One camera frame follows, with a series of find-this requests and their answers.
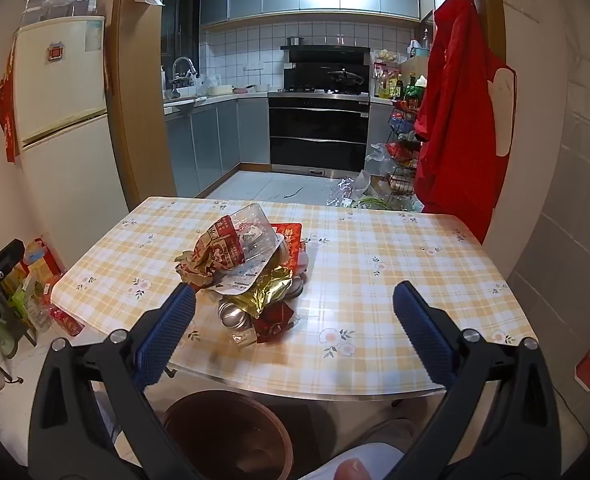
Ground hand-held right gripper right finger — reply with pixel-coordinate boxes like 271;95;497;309
385;280;563;480

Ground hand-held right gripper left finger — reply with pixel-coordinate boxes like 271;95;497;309
27;282;210;480

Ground printed paper wrapper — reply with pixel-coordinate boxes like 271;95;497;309
175;215;248;288

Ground gold foil wrapper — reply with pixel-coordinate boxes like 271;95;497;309
225;265;296;318

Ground red foil wrapper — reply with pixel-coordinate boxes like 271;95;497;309
252;305;296;343

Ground brown round bin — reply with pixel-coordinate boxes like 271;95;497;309
162;390;296;480

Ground clear plastic blister pack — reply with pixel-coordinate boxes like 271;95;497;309
210;203;283;296

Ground pile of snack packets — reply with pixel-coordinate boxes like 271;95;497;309
0;237;84;337

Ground green plastic item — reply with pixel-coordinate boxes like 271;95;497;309
0;320;22;361

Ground table with checked tablecloth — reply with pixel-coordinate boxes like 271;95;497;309
50;196;538;403

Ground red hanging cloth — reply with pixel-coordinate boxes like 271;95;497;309
0;37;18;163

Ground cream refrigerator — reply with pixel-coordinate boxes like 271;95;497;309
12;15;130;271

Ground clear plastic bags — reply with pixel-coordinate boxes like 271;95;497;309
325;142;423;211

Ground grey lower kitchen cabinets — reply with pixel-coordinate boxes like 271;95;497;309
164;97;270;198

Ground red apron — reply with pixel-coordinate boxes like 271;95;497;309
415;0;518;246

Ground black built-in oven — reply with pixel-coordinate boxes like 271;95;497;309
267;91;370;173

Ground cooking oil bottles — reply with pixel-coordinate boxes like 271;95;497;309
376;70;406;100

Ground chrome kitchen faucet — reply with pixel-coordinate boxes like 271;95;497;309
171;56;197;98

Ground black range hood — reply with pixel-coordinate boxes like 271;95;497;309
281;45;370;93

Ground black wire storage rack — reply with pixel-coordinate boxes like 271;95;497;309
385;100;426;196

